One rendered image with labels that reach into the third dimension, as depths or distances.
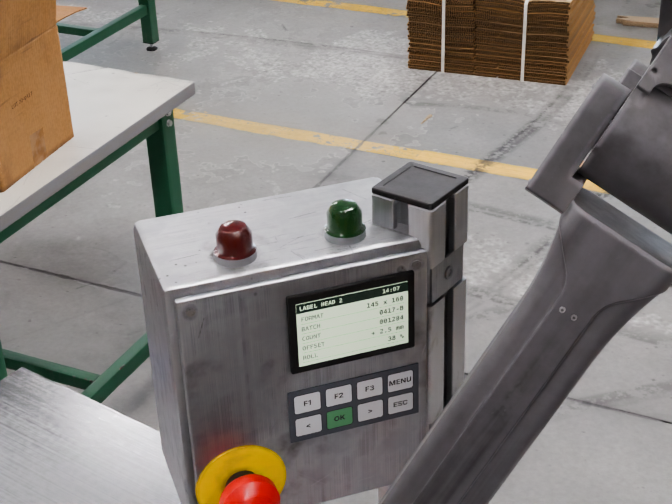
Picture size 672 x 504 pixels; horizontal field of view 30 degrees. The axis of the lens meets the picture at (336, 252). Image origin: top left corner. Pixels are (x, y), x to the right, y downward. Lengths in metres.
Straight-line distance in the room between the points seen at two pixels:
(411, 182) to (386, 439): 0.17
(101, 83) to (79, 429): 1.35
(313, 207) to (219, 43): 4.55
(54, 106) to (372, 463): 1.83
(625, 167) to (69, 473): 1.14
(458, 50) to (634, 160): 4.32
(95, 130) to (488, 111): 2.22
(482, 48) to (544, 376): 4.28
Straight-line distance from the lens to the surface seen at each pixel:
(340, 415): 0.81
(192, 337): 0.75
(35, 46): 2.52
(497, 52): 4.88
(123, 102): 2.80
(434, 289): 0.79
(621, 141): 0.61
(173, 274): 0.75
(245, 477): 0.80
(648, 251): 0.63
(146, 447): 1.66
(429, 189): 0.77
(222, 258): 0.75
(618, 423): 3.06
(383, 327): 0.78
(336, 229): 0.76
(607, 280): 0.63
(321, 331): 0.77
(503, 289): 3.53
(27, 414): 1.76
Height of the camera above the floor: 1.85
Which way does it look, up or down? 30 degrees down
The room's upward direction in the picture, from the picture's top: 2 degrees counter-clockwise
